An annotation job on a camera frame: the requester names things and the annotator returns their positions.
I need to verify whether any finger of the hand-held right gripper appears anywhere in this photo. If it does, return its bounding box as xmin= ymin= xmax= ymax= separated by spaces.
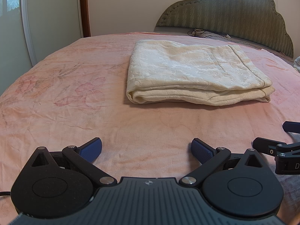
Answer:
xmin=282 ymin=121 xmax=300 ymax=134
xmin=253 ymin=137 xmax=300 ymax=157

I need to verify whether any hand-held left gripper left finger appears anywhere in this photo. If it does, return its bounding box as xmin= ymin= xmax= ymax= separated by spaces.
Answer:
xmin=30 ymin=137 xmax=118 ymax=188

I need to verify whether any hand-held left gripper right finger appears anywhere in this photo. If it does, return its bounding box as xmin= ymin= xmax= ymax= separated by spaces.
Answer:
xmin=179 ymin=138 xmax=270 ymax=188

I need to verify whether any cream white blanket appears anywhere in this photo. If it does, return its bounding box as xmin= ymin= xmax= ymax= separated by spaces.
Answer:
xmin=126 ymin=39 xmax=275 ymax=106

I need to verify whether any pink floral blanket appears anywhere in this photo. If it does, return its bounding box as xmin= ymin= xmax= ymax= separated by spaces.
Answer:
xmin=0 ymin=31 xmax=300 ymax=216

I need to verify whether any white sliding wardrobe door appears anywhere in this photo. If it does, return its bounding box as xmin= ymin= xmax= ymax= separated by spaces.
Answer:
xmin=0 ymin=0 xmax=83 ymax=94

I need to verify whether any green padded headboard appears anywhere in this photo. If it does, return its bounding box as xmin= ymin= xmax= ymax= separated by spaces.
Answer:
xmin=156 ymin=0 xmax=294 ymax=59

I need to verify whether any charger cable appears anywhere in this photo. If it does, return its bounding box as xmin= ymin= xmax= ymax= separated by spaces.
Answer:
xmin=187 ymin=28 xmax=232 ymax=38

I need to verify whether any brown wooden door frame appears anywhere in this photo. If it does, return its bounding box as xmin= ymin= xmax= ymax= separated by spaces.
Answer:
xmin=78 ymin=0 xmax=91 ymax=38

